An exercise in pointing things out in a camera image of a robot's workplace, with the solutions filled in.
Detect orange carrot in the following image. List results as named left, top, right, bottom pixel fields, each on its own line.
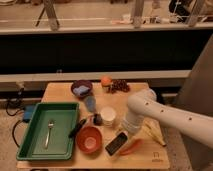
left=119, top=139, right=142, bottom=155

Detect small dark object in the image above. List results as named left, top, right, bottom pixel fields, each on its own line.
left=93, top=114, right=103, bottom=126

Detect dark purple bowl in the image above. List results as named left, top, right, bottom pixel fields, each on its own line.
left=71, top=80, right=93, bottom=98

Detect green plastic tray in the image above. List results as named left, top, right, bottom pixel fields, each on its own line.
left=16, top=102, right=79, bottom=161

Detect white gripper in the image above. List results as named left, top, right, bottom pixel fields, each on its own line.
left=121, top=112, right=144, bottom=135

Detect grey blue cup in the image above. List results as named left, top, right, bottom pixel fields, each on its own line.
left=84, top=96, right=96, bottom=113

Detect red grapes bunch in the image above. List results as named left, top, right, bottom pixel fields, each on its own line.
left=109, top=79, right=130, bottom=93

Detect black cable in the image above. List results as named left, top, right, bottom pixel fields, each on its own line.
left=5, top=87, right=26, bottom=148

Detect orange fruit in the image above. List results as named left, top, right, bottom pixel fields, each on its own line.
left=101, top=76, right=112, bottom=87

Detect orange plastic bowl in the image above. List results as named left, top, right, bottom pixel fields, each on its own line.
left=76, top=126, right=102, bottom=154

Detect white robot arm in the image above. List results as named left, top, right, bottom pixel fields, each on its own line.
left=121, top=88, right=213, bottom=148

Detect white paper cup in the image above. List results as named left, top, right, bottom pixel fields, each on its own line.
left=100, top=107, right=116, bottom=126

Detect metal spoon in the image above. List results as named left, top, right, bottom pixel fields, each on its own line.
left=45, top=120, right=54, bottom=149

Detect yellow banana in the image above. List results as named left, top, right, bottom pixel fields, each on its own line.
left=143, top=121, right=166, bottom=147

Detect black marker pen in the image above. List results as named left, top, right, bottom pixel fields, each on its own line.
left=68, top=116, right=92, bottom=138

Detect blue box on floor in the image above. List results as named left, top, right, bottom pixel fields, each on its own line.
left=23, top=105, right=35, bottom=123

